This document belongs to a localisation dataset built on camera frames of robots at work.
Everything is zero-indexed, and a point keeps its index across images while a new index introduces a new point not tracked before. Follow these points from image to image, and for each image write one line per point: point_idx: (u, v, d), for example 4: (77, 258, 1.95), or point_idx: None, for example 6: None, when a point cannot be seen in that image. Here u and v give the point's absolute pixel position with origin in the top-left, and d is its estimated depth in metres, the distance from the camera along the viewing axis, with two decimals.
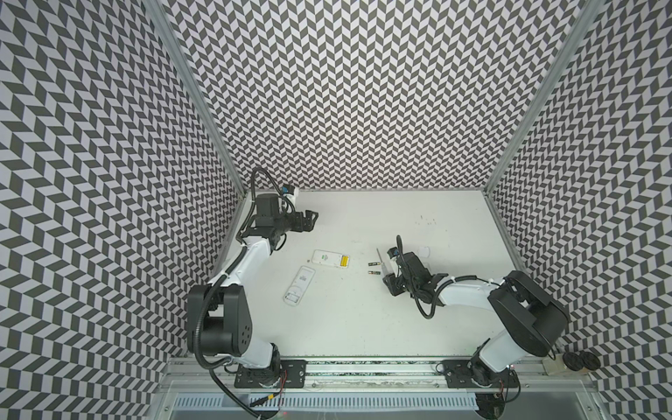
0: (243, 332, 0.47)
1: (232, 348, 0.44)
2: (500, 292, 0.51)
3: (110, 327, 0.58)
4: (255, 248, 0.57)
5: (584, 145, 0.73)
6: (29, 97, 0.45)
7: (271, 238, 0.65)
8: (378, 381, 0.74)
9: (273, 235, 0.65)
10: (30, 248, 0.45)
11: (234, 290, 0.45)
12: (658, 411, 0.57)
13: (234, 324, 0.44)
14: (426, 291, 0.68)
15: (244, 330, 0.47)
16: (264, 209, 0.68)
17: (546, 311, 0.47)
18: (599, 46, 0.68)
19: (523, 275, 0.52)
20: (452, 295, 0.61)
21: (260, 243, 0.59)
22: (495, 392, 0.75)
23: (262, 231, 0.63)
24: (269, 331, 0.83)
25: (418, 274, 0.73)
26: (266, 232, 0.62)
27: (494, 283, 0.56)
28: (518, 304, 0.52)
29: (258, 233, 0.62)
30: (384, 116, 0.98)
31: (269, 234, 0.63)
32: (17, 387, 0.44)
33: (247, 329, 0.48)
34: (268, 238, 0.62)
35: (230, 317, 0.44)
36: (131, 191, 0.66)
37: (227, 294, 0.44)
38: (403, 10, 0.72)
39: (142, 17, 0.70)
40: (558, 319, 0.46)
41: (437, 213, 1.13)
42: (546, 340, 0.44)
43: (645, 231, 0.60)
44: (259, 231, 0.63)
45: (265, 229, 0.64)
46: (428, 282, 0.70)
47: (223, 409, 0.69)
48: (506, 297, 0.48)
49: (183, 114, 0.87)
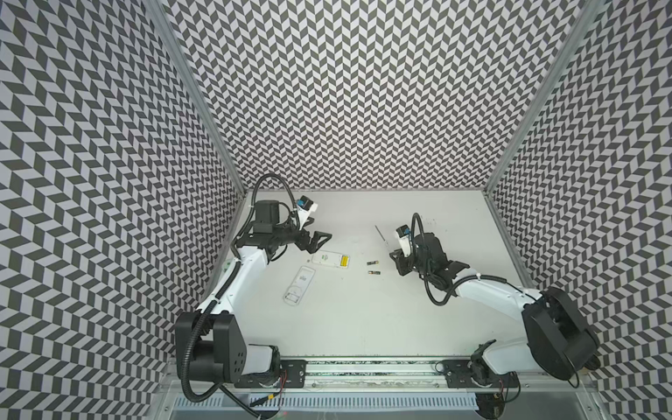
0: (235, 361, 0.44)
1: (221, 376, 0.42)
2: (537, 311, 0.45)
3: (111, 327, 0.58)
4: (250, 262, 0.54)
5: (584, 145, 0.73)
6: (29, 97, 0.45)
7: (268, 247, 0.60)
8: (377, 381, 0.74)
9: (270, 244, 0.61)
10: (30, 248, 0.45)
11: (225, 320, 0.42)
12: (657, 412, 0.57)
13: (223, 354, 0.41)
14: (442, 277, 0.64)
15: (236, 358, 0.44)
16: (264, 214, 0.64)
17: (577, 335, 0.45)
18: (599, 46, 0.68)
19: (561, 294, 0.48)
20: (472, 293, 0.58)
21: (255, 255, 0.55)
22: (495, 392, 0.75)
23: (259, 239, 0.59)
24: (269, 332, 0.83)
25: (436, 257, 0.68)
26: (262, 240, 0.59)
27: (529, 295, 0.49)
28: (552, 323, 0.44)
29: (254, 241, 0.59)
30: (384, 116, 0.98)
31: (264, 243, 0.58)
32: (17, 387, 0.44)
33: (240, 356, 0.46)
34: (264, 247, 0.58)
35: (219, 347, 0.41)
36: (132, 191, 0.66)
37: (215, 324, 0.41)
38: (403, 10, 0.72)
39: (142, 17, 0.70)
40: (587, 345, 0.44)
41: (436, 213, 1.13)
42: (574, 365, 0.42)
43: (646, 231, 0.59)
44: (256, 238, 0.59)
45: (262, 235, 0.60)
46: (444, 268, 0.70)
47: (224, 409, 0.69)
48: (542, 318, 0.44)
49: (183, 114, 0.87)
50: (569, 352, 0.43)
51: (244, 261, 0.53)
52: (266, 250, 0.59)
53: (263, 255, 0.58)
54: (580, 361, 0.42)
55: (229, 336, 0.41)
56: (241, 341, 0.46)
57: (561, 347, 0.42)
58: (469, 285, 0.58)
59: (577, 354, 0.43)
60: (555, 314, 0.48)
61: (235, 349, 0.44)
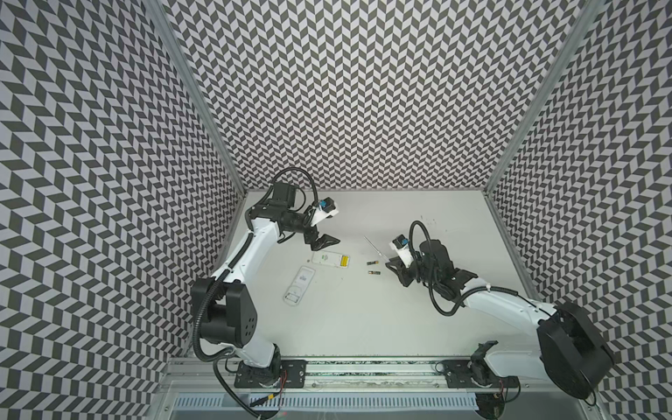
0: (247, 326, 0.47)
1: (234, 339, 0.45)
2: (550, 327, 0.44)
3: (111, 327, 0.58)
4: (262, 234, 0.55)
5: (584, 145, 0.73)
6: (28, 97, 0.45)
7: (280, 220, 0.61)
8: (378, 381, 0.74)
9: (283, 218, 0.61)
10: (29, 248, 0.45)
11: (237, 287, 0.44)
12: (658, 411, 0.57)
13: (234, 318, 0.44)
14: (449, 288, 0.63)
15: (248, 324, 0.48)
16: (281, 193, 0.67)
17: (593, 352, 0.44)
18: (599, 46, 0.68)
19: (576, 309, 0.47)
20: (479, 304, 0.57)
21: (267, 228, 0.56)
22: (495, 392, 0.75)
23: (273, 211, 0.60)
24: (270, 332, 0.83)
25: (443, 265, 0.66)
26: (274, 213, 0.59)
27: (543, 309, 0.48)
28: (567, 339, 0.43)
29: (267, 213, 0.59)
30: (384, 115, 0.97)
31: (276, 216, 0.58)
32: (17, 387, 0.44)
33: (250, 321, 0.49)
34: (276, 220, 0.59)
35: (231, 311, 0.44)
36: (131, 191, 0.66)
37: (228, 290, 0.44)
38: (403, 10, 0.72)
39: (142, 17, 0.70)
40: (603, 362, 0.43)
41: (436, 213, 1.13)
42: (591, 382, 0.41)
43: (645, 231, 0.60)
44: (269, 211, 0.60)
45: (276, 210, 0.60)
46: (451, 277, 0.68)
47: (224, 409, 0.69)
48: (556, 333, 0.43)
49: (183, 114, 0.87)
50: (585, 368, 0.41)
51: (256, 233, 0.54)
52: (279, 223, 0.61)
53: (276, 228, 0.59)
54: (597, 380, 0.41)
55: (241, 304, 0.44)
56: (251, 308, 0.48)
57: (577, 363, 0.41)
58: (478, 296, 0.57)
59: (593, 372, 0.42)
60: (570, 328, 0.47)
61: (247, 315, 0.47)
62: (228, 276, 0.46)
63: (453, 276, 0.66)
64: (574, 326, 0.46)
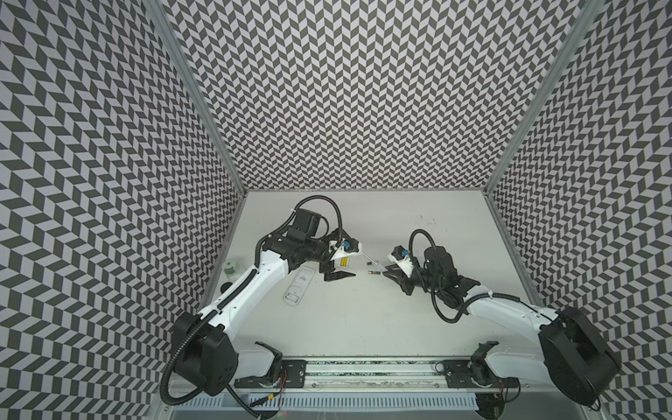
0: (220, 376, 0.43)
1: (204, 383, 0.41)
2: (553, 331, 0.45)
3: (111, 327, 0.58)
4: (268, 270, 0.51)
5: (584, 145, 0.73)
6: (28, 97, 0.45)
7: (291, 256, 0.56)
8: (377, 381, 0.74)
9: (295, 254, 0.56)
10: (30, 248, 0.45)
11: (217, 336, 0.40)
12: (657, 411, 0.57)
13: (206, 367, 0.40)
14: (452, 296, 0.63)
15: (221, 373, 0.43)
16: (301, 224, 0.61)
17: (597, 358, 0.44)
18: (599, 46, 0.68)
19: (577, 314, 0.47)
20: (484, 310, 0.57)
21: (275, 265, 0.52)
22: (495, 392, 0.75)
23: (286, 246, 0.56)
24: (269, 332, 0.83)
25: (447, 272, 0.66)
26: (288, 250, 0.55)
27: (545, 314, 0.48)
28: (570, 344, 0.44)
29: (279, 247, 0.55)
30: (384, 115, 0.97)
31: (287, 254, 0.54)
32: (17, 387, 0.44)
33: (227, 369, 0.44)
34: (287, 257, 0.54)
35: (206, 358, 0.39)
36: (132, 191, 0.66)
37: (207, 338, 0.40)
38: (403, 10, 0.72)
39: (142, 17, 0.70)
40: (607, 368, 0.42)
41: (436, 213, 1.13)
42: (595, 389, 0.41)
43: (645, 231, 0.60)
44: (283, 244, 0.56)
45: (290, 243, 0.56)
46: (454, 285, 0.69)
47: (223, 409, 0.69)
48: (559, 338, 0.43)
49: (183, 114, 0.87)
50: (590, 375, 0.41)
51: (261, 269, 0.51)
52: (290, 260, 0.56)
53: (284, 265, 0.54)
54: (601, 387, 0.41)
55: (217, 353, 0.40)
56: (231, 356, 0.44)
57: (580, 370, 0.41)
58: (479, 302, 0.58)
59: (598, 379, 0.41)
60: (572, 333, 0.47)
61: (222, 365, 0.42)
62: (213, 319, 0.42)
63: (456, 284, 0.69)
64: (577, 332, 0.46)
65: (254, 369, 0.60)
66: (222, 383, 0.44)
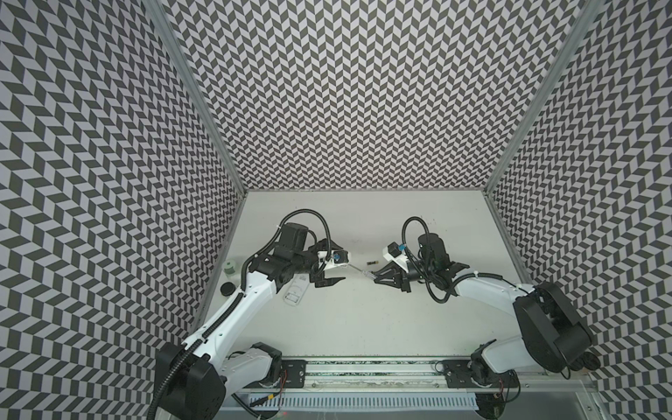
0: (206, 409, 0.41)
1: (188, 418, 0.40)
2: (527, 301, 0.48)
3: (110, 327, 0.58)
4: (255, 294, 0.50)
5: (584, 145, 0.73)
6: (28, 97, 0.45)
7: (279, 276, 0.55)
8: (377, 381, 0.74)
9: (283, 273, 0.56)
10: (30, 248, 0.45)
11: (203, 367, 0.39)
12: (657, 412, 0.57)
13: (192, 400, 0.38)
14: (442, 277, 0.67)
15: (208, 404, 0.41)
16: (287, 240, 0.60)
17: (570, 329, 0.46)
18: (599, 46, 0.68)
19: (554, 287, 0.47)
20: (472, 289, 0.59)
21: (262, 288, 0.51)
22: (495, 392, 0.75)
23: (273, 265, 0.55)
24: (269, 332, 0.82)
25: (439, 256, 0.70)
26: (276, 269, 0.55)
27: (523, 289, 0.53)
28: (542, 314, 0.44)
29: (267, 266, 0.55)
30: (384, 116, 0.98)
31: (275, 275, 0.53)
32: (17, 387, 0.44)
33: (213, 402, 0.42)
34: (275, 278, 0.54)
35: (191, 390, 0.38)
36: (131, 191, 0.66)
37: (192, 369, 0.39)
38: (403, 10, 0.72)
39: (142, 17, 0.70)
40: (581, 339, 0.44)
41: (436, 212, 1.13)
42: (564, 358, 0.43)
43: (645, 231, 0.60)
44: (271, 262, 0.56)
45: (276, 262, 0.56)
46: (445, 268, 0.72)
47: (223, 409, 0.69)
48: (531, 306, 0.46)
49: (183, 114, 0.87)
50: (562, 346, 0.44)
51: (248, 292, 0.50)
52: (277, 280, 0.55)
53: (272, 286, 0.53)
54: (573, 355, 0.43)
55: (202, 383, 0.38)
56: (218, 387, 0.43)
57: (550, 339, 0.43)
58: (466, 282, 0.61)
59: (570, 348, 0.43)
60: (549, 309, 0.50)
61: (209, 396, 0.41)
62: (199, 349, 0.41)
63: (448, 268, 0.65)
64: (552, 307, 0.49)
65: (255, 375, 0.61)
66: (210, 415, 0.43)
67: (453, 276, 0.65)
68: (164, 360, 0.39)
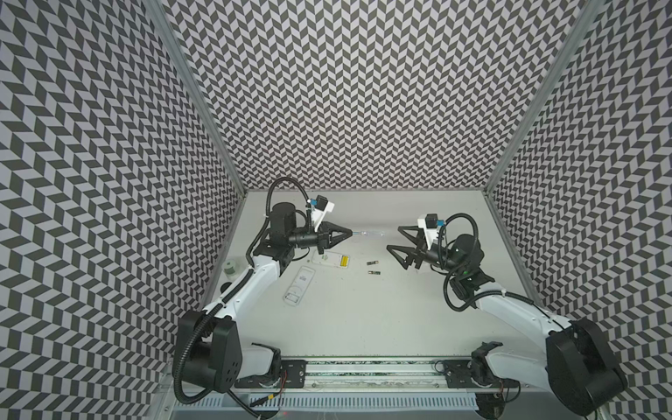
0: (228, 372, 0.43)
1: (213, 383, 0.41)
2: (561, 338, 0.44)
3: (111, 327, 0.58)
4: (262, 270, 0.54)
5: (584, 145, 0.73)
6: (29, 97, 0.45)
7: (282, 260, 0.60)
8: (377, 381, 0.74)
9: (284, 258, 0.61)
10: (30, 248, 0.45)
11: (226, 325, 0.42)
12: (658, 411, 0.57)
13: (218, 361, 0.41)
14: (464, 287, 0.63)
15: (229, 368, 0.43)
16: (276, 227, 0.62)
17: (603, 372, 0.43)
18: (599, 46, 0.68)
19: (594, 326, 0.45)
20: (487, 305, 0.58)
21: (269, 265, 0.56)
22: (495, 392, 0.75)
23: (276, 249, 0.60)
24: (268, 335, 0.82)
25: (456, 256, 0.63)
26: (277, 251, 0.60)
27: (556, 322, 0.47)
28: (577, 353, 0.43)
29: (269, 250, 0.60)
30: (384, 116, 0.98)
31: (279, 255, 0.58)
32: (17, 387, 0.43)
33: (233, 365, 0.44)
34: (278, 259, 0.58)
35: (216, 353, 0.41)
36: (132, 191, 0.66)
37: (216, 329, 0.41)
38: (403, 10, 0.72)
39: (142, 17, 0.70)
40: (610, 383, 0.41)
41: (436, 213, 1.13)
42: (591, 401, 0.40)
43: (646, 231, 0.59)
44: (272, 249, 0.60)
45: (279, 248, 0.61)
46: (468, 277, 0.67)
47: (224, 409, 0.69)
48: (566, 344, 0.42)
49: (183, 114, 0.87)
50: (589, 386, 0.40)
51: (257, 269, 0.54)
52: (280, 262, 0.60)
53: (277, 267, 0.58)
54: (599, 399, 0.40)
55: (227, 343, 0.41)
56: (237, 352, 0.45)
57: (581, 380, 0.40)
58: (489, 298, 0.57)
59: (598, 391, 0.41)
60: (582, 345, 0.46)
61: (231, 360, 0.43)
62: (220, 312, 0.44)
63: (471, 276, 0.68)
64: (586, 344, 0.45)
65: (255, 368, 0.59)
66: (231, 381, 0.45)
67: (477, 290, 0.60)
68: (187, 326, 0.42)
